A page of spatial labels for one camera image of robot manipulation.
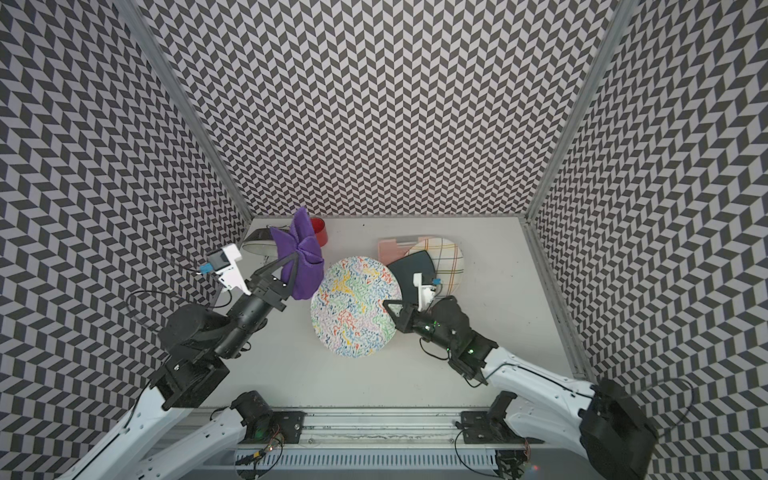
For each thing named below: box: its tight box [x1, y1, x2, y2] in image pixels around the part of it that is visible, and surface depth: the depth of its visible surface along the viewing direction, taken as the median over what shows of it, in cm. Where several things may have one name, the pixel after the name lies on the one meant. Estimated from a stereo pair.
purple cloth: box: [270, 207, 325, 300], surface depth 55 cm
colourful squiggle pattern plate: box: [310, 256, 403, 359], surface depth 75 cm
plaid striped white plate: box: [405, 237, 465, 297], surface depth 97 cm
